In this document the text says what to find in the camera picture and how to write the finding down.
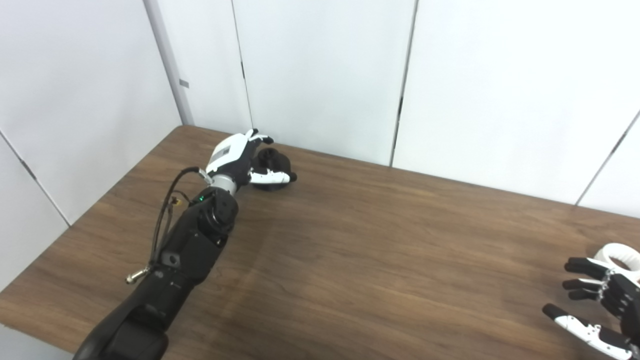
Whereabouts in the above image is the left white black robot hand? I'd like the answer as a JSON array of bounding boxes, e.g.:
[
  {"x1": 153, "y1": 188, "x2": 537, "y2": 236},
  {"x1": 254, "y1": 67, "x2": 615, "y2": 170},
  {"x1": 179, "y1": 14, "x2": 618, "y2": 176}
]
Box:
[{"x1": 205, "y1": 128, "x2": 298, "y2": 193}]

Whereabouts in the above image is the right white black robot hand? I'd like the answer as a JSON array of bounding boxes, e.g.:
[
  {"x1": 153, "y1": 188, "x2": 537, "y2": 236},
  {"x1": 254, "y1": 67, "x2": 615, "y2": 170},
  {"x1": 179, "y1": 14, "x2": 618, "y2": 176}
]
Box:
[{"x1": 542, "y1": 256, "x2": 640, "y2": 360}]

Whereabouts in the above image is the round black plastic part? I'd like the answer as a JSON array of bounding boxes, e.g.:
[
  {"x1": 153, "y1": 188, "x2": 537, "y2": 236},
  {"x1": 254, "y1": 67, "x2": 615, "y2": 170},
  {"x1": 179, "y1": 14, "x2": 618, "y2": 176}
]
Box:
[{"x1": 248, "y1": 147, "x2": 293, "y2": 191}]

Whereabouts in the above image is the white ribbed ring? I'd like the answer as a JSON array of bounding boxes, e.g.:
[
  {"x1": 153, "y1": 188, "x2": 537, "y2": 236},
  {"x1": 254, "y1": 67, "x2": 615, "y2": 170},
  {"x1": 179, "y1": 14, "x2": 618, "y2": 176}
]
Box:
[{"x1": 593, "y1": 243, "x2": 640, "y2": 273}]

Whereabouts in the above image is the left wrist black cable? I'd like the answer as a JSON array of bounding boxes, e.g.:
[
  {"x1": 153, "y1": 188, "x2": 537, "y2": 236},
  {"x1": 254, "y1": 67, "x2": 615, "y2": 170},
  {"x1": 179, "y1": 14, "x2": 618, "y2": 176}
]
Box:
[{"x1": 125, "y1": 166, "x2": 211, "y2": 285}]

